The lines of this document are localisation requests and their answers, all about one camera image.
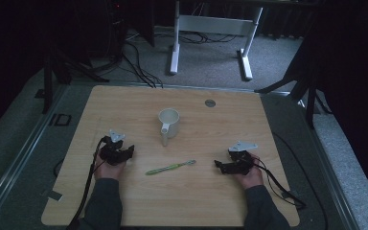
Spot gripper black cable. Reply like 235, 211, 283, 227
252, 156, 308, 211
65, 135, 110, 230

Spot metal floor rail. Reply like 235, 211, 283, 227
295, 99, 363, 230
0, 85, 69, 226

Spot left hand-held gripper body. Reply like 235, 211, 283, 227
99, 128, 132, 166

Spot black cables under desk frame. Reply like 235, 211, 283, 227
177, 30, 239, 45

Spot dark equipment with red light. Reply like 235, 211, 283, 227
106, 0, 130, 60

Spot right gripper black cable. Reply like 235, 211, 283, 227
252, 156, 308, 211

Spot black metal stand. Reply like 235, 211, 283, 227
254, 28, 334, 129
40, 44, 110, 115

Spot person's left hand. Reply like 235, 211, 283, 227
93, 149, 127, 182

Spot green toothbrush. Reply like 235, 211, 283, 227
145, 159, 197, 176

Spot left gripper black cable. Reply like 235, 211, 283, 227
65, 135, 110, 230

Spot thin black cable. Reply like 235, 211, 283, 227
271, 131, 330, 230

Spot black floor cables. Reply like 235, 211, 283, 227
120, 40, 165, 89

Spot grey tape piece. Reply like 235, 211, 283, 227
41, 189, 64, 202

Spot person's right hand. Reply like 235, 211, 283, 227
234, 151, 265, 190

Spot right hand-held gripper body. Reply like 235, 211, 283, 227
228, 140, 257, 176

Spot white desk frame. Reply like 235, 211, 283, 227
169, 0, 265, 81

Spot white cup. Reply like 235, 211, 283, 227
157, 107, 181, 148

